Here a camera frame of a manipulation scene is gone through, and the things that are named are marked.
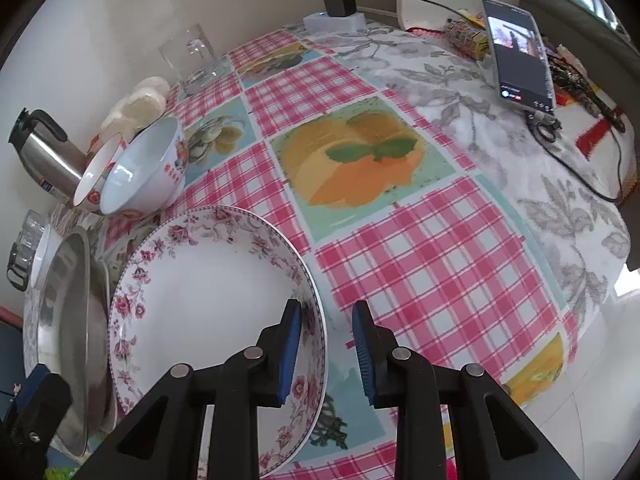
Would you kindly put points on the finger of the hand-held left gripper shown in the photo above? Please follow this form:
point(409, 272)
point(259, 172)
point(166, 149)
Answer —
point(42, 400)

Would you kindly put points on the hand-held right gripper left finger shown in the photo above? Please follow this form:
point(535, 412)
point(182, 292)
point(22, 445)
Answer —
point(291, 350)

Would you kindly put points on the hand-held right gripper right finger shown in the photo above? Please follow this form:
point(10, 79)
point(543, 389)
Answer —
point(362, 355)

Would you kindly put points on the floral rimmed white plate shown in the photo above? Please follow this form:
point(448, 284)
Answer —
point(200, 300)

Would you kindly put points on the stainless steel plate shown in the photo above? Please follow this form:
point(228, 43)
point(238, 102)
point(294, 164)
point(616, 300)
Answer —
point(75, 320)

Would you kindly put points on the brown wooden chair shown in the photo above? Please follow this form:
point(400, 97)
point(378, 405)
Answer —
point(10, 317)

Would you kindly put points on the pink checked fruit tablecloth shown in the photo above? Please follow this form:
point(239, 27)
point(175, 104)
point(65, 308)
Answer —
point(425, 270)

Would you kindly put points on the small red rimmed bowl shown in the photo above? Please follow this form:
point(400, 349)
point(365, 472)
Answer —
point(95, 175)

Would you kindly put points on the large white floral bowl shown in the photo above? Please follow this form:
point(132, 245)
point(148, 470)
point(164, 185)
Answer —
point(145, 165)

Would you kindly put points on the stainless steel thermos jug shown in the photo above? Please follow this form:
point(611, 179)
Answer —
point(45, 160)

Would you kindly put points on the grey leaf print tablecloth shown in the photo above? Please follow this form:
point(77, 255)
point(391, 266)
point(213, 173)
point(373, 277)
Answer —
point(500, 135)

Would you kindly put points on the bag of white buns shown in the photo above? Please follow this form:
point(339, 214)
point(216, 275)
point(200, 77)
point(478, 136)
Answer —
point(145, 100)

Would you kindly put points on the black phone stand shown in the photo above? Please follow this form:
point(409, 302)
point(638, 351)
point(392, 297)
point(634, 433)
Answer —
point(542, 122)

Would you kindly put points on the clear glass mug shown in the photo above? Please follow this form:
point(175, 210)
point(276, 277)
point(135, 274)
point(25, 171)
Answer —
point(192, 55)

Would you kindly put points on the red and white cloth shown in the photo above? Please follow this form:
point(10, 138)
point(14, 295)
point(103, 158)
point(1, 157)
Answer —
point(595, 135)

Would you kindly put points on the white power strip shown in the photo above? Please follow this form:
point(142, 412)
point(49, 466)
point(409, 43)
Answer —
point(332, 22)

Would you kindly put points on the yellow snack packet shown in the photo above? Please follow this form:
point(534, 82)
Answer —
point(467, 35)

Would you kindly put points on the black smartphone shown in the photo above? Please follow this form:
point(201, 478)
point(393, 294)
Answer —
point(520, 55)

